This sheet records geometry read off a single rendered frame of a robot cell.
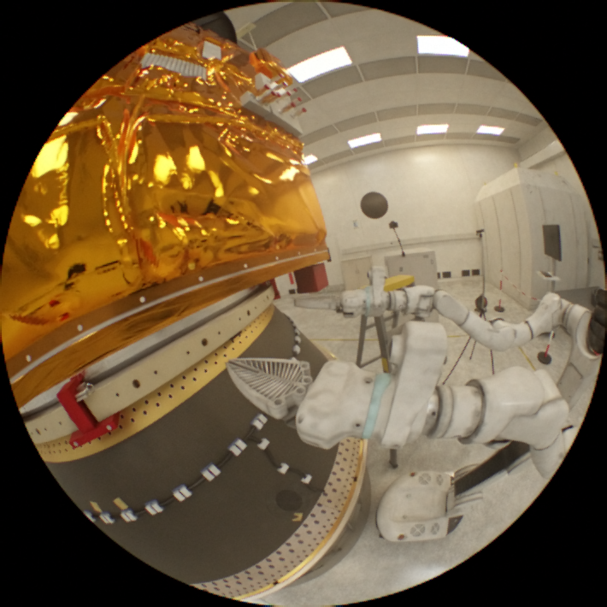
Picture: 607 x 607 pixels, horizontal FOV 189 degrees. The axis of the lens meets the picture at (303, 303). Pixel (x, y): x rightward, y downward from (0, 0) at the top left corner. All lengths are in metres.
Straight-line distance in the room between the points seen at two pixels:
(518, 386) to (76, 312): 0.62
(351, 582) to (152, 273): 1.99
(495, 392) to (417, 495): 1.38
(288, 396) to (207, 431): 0.24
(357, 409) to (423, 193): 7.51
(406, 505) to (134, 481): 1.42
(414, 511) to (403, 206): 7.51
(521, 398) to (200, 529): 0.54
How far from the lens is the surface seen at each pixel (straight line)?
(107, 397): 0.35
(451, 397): 0.20
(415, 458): 1.99
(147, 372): 0.34
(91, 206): 0.45
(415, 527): 1.46
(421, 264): 3.34
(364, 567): 1.81
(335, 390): 0.18
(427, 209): 7.47
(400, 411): 0.16
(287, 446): 0.49
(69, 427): 0.44
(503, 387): 0.23
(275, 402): 0.20
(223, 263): 0.51
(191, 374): 0.40
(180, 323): 0.39
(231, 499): 0.46
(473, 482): 1.10
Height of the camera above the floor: 1.79
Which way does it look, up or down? 14 degrees down
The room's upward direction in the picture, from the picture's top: 14 degrees counter-clockwise
